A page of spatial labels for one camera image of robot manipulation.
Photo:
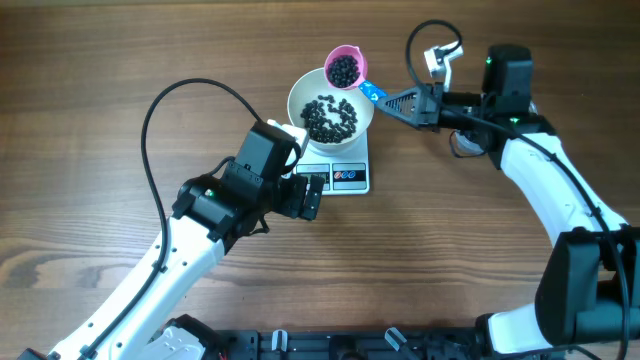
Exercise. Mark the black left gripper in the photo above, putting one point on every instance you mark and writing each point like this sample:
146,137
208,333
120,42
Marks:
293,205

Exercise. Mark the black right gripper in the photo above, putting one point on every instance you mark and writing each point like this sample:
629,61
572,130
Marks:
428,104

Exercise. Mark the pink scoop blue handle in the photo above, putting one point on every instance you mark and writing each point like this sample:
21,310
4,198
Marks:
346,68

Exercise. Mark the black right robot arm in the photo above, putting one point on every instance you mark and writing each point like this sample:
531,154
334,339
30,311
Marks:
589,291

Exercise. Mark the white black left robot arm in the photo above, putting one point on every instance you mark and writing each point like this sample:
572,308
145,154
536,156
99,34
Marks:
209,215

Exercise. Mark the white digital kitchen scale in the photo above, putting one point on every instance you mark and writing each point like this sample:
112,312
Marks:
343,167

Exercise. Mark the white round bowl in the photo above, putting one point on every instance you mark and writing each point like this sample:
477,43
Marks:
312,84

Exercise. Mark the black beans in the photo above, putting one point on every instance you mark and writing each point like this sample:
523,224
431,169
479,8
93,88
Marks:
329,121

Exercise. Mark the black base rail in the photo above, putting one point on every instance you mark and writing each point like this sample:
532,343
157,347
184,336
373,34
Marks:
437,343

